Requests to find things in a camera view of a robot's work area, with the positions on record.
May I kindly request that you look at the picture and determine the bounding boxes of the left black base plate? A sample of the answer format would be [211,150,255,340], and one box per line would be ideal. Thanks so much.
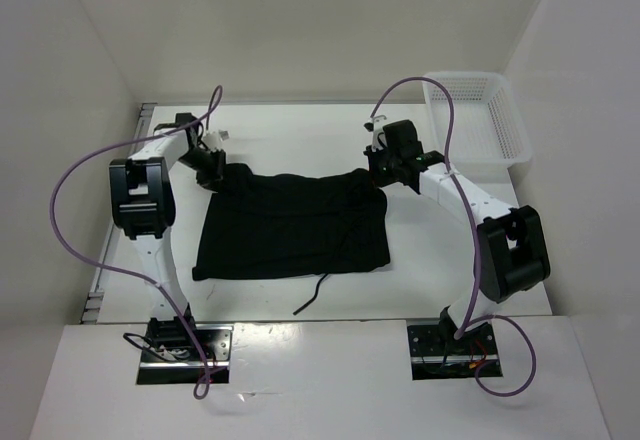
[136,323,235,387]

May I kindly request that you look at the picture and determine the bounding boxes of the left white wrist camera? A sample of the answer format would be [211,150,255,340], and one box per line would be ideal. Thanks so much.
[201,130,230,151]

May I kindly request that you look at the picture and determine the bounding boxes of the white plastic basket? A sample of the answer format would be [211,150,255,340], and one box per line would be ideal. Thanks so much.
[423,71,532,168]

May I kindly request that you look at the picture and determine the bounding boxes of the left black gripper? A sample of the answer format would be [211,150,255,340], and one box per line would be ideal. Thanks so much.
[177,148,233,196]

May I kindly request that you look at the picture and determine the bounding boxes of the purple cable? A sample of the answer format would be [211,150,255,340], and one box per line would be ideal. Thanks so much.
[50,84,227,400]
[369,76,540,398]

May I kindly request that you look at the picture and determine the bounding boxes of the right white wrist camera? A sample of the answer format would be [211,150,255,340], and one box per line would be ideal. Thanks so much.
[364,115,387,151]

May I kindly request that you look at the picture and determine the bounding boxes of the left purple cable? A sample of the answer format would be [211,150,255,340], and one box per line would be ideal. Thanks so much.
[50,84,227,400]

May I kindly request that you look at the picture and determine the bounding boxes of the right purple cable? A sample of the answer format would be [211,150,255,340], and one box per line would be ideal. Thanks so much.
[369,76,540,398]

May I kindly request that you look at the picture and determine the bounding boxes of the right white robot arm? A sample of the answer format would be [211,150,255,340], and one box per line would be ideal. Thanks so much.
[364,116,550,353]

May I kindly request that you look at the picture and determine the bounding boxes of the black shorts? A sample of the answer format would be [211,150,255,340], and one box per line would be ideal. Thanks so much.
[192,163,391,281]

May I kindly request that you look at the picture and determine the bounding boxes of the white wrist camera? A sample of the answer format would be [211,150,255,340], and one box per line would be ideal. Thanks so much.
[364,115,387,151]
[201,130,230,151]

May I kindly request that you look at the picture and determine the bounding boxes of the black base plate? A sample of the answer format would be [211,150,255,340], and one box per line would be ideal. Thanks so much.
[136,323,235,387]
[406,319,503,381]

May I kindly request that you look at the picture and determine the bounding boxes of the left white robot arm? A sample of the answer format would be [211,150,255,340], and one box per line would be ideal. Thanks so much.
[109,113,226,360]

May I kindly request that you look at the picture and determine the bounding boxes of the aluminium table edge rail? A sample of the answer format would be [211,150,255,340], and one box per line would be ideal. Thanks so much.
[79,103,157,325]

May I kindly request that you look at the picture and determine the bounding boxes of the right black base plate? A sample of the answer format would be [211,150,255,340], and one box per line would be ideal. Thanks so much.
[406,319,503,381]

